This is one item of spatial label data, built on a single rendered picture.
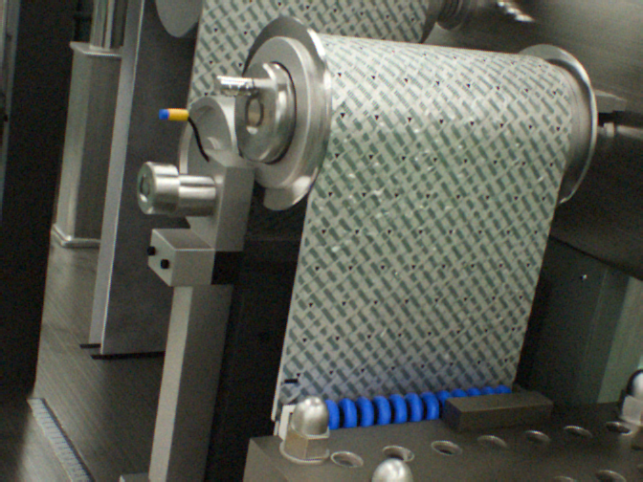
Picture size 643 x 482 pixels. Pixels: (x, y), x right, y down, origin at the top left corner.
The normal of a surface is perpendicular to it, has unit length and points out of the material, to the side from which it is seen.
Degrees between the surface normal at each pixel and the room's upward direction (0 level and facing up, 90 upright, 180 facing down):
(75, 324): 0
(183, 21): 90
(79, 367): 0
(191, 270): 90
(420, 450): 0
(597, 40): 90
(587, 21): 90
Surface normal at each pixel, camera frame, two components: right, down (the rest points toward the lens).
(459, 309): 0.48, 0.33
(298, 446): -0.51, 0.17
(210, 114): -0.86, 0.00
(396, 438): 0.17, -0.94
